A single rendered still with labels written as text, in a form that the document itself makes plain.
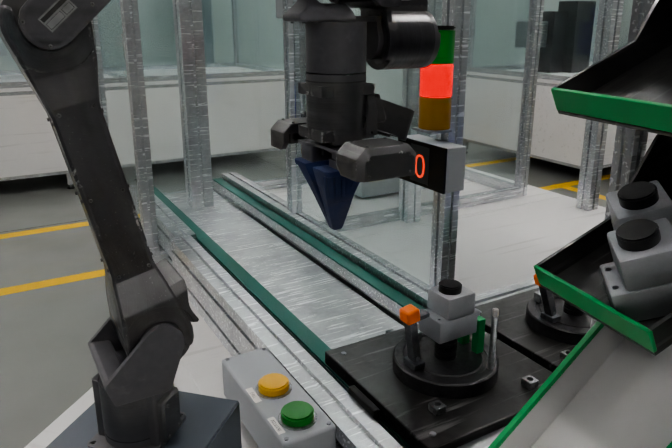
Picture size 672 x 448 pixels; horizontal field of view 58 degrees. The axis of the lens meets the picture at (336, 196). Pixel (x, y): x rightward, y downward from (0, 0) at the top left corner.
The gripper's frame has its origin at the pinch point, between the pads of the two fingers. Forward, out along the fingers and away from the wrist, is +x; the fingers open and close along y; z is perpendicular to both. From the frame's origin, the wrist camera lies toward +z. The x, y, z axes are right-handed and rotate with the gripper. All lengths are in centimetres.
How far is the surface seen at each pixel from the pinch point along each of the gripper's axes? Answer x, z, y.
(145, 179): 18, -1, 87
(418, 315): 18.7, 14.2, 4.0
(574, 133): 81, 424, 310
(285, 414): 28.3, -3.3, 6.3
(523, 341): 28.5, 34.4, 4.8
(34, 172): 108, -5, 510
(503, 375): 28.5, 25.5, -0.3
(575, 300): 5.8, 11.8, -20.0
